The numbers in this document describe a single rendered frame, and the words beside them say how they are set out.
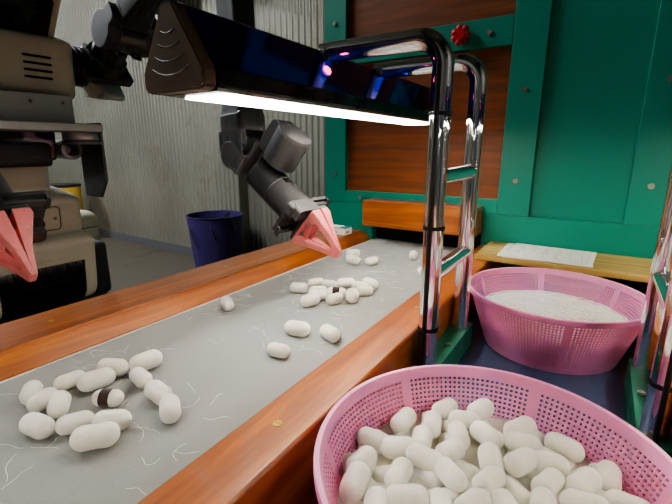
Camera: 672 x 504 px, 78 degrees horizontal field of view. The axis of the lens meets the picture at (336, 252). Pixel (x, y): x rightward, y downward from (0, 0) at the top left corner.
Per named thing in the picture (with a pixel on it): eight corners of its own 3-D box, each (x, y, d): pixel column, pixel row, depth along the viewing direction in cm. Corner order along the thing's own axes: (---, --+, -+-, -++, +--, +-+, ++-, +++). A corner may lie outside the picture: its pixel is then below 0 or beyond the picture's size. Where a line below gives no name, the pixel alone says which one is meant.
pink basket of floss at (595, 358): (522, 397, 54) (530, 330, 52) (439, 317, 80) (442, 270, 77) (692, 378, 59) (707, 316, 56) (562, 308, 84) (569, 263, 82)
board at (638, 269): (473, 259, 87) (474, 253, 87) (490, 245, 100) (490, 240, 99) (671, 286, 70) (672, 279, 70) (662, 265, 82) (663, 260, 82)
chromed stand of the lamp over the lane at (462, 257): (307, 365, 62) (301, 40, 51) (369, 320, 78) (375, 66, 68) (428, 406, 52) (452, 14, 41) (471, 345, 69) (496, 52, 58)
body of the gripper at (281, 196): (333, 202, 70) (305, 174, 72) (297, 209, 62) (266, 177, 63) (314, 230, 73) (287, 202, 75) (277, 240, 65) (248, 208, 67)
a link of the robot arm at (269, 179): (260, 179, 75) (237, 181, 70) (277, 148, 71) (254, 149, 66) (285, 205, 73) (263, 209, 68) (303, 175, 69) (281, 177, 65)
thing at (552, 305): (460, 348, 66) (463, 315, 64) (492, 305, 84) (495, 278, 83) (632, 392, 54) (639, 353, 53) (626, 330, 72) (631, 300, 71)
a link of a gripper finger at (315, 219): (365, 235, 68) (328, 197, 70) (343, 243, 62) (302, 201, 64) (343, 263, 71) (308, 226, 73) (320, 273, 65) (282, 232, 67)
